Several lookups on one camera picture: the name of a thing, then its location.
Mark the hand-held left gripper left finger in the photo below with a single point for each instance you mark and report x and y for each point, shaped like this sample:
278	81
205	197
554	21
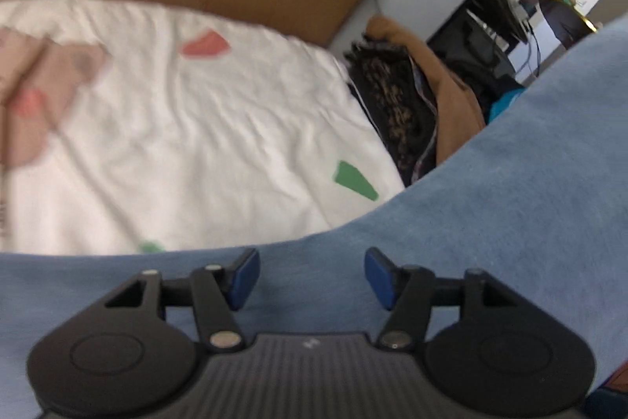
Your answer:
245	276

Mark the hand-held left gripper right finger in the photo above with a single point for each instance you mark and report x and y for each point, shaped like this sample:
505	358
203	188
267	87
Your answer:
380	276

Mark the light blue denim jeans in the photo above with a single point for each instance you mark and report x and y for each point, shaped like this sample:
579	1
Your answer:
490	203

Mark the cream bear printed blanket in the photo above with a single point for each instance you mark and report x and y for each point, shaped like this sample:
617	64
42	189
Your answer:
221	129

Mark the black leopard print cloth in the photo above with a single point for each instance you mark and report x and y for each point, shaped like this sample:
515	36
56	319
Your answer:
387	105

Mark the teal printed cloth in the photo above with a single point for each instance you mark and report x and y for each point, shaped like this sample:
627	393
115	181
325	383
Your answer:
505	102

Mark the black desk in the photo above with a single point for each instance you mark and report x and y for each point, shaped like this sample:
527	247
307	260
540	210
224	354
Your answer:
471	41

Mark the dark furniture with gold rim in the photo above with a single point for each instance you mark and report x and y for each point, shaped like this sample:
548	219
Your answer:
564	21

